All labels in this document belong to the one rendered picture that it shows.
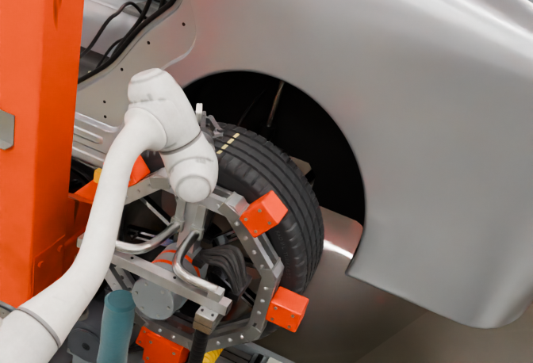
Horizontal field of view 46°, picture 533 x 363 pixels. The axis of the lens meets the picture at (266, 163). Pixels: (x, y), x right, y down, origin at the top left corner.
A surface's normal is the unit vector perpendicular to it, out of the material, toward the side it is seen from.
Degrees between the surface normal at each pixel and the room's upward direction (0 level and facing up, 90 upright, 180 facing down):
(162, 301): 90
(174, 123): 65
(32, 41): 90
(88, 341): 90
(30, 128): 90
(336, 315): 0
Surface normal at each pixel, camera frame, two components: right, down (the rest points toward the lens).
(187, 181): 0.01, 0.39
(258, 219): -0.36, 0.40
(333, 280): 0.22, -0.84
